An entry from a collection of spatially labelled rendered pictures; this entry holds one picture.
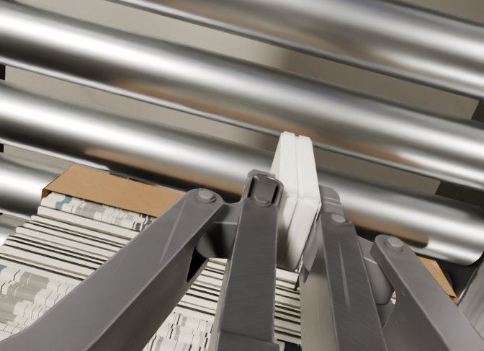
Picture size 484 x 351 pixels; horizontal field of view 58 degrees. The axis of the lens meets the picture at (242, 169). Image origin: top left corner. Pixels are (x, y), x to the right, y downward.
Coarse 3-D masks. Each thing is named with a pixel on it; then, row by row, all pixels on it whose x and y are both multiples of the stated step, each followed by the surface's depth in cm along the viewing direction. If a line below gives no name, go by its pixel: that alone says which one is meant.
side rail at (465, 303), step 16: (480, 112) 40; (448, 192) 42; (464, 192) 39; (480, 192) 36; (480, 256) 34; (448, 272) 38; (464, 272) 36; (480, 272) 34; (464, 288) 35; (480, 288) 35; (464, 304) 35; (480, 304) 35; (480, 320) 36
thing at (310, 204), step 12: (300, 144) 20; (300, 156) 19; (312, 156) 19; (300, 168) 18; (312, 168) 18; (300, 180) 16; (312, 180) 16; (300, 192) 15; (312, 192) 15; (300, 204) 15; (312, 204) 15; (300, 216) 15; (312, 216) 15; (300, 228) 15; (288, 240) 16; (300, 240) 15; (288, 252) 16; (300, 252) 16; (288, 264) 16
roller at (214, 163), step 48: (0, 96) 33; (48, 96) 34; (48, 144) 33; (96, 144) 33; (144, 144) 33; (192, 144) 33; (240, 144) 35; (240, 192) 33; (384, 192) 34; (432, 240) 33; (480, 240) 33
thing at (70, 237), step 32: (32, 224) 26; (64, 224) 27; (96, 224) 28; (128, 224) 28; (0, 256) 23; (32, 256) 24; (64, 256) 25; (96, 256) 26; (0, 288) 21; (32, 288) 22; (64, 288) 22; (192, 288) 25; (288, 288) 27; (0, 320) 20; (32, 320) 20; (192, 320) 22; (288, 320) 24
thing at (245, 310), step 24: (264, 192) 14; (240, 216) 13; (264, 216) 14; (240, 240) 12; (264, 240) 12; (240, 264) 11; (264, 264) 11; (240, 288) 10; (264, 288) 10; (216, 312) 12; (240, 312) 10; (264, 312) 10; (216, 336) 9; (240, 336) 8; (264, 336) 9
